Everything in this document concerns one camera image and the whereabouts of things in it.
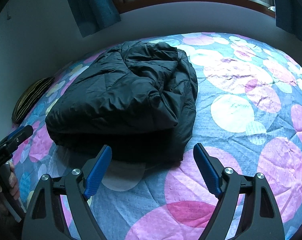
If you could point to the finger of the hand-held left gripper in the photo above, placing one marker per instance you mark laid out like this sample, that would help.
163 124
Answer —
26 130
13 143

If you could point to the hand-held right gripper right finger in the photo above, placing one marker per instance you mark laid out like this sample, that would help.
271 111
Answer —
208 172

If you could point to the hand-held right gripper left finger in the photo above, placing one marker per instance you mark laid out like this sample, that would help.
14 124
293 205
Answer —
97 175

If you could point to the black puffer jacket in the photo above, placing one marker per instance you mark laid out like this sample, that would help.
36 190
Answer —
116 97

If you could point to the person's left hand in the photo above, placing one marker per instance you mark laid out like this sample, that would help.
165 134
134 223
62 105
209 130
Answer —
14 183

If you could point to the striped cushion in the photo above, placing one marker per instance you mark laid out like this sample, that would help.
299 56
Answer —
28 97

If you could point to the circle-print bedspread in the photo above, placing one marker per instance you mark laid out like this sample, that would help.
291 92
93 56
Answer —
241 130

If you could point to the teal curtain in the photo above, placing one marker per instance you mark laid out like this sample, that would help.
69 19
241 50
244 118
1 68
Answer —
291 10
91 7

